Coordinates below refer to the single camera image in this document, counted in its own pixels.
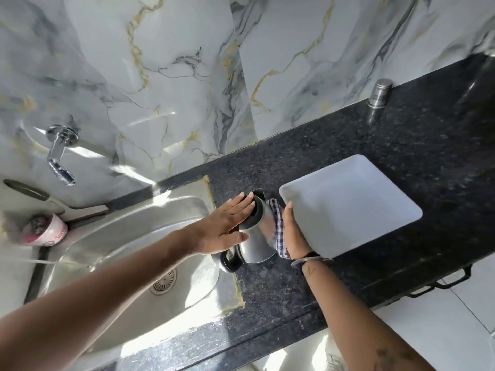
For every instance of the person's right hand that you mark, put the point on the person's right hand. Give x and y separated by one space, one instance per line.
296 239

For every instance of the small steel canister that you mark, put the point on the small steel canister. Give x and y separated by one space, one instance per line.
378 94

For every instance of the person's left thumb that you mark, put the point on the person's left thumb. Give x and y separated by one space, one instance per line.
236 237

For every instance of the stainless steel sink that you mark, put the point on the stainless steel sink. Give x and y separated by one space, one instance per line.
127 231

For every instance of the round sink drain strainer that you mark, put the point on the round sink drain strainer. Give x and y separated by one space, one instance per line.
164 282

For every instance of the chrome wall tap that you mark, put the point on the chrome wall tap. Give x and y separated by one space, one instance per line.
60 152

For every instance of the pink cup with scrubber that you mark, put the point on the pink cup with scrubber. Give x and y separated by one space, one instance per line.
46 231

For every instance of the blue checked cloth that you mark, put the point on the blue checked cloth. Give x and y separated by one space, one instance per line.
279 231

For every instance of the person's right thumb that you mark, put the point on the person's right thumb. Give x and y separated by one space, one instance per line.
288 211

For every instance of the person's left forearm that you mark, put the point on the person's left forearm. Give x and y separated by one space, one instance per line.
100 301

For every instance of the person's right forearm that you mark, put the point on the person's right forearm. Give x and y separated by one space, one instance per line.
348 316

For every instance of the white plastic tray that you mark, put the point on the white plastic tray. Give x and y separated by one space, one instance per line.
348 206

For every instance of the person's left hand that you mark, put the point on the person's left hand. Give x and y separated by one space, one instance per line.
216 231

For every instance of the person's light trousers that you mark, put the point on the person's light trousers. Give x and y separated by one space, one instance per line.
334 355

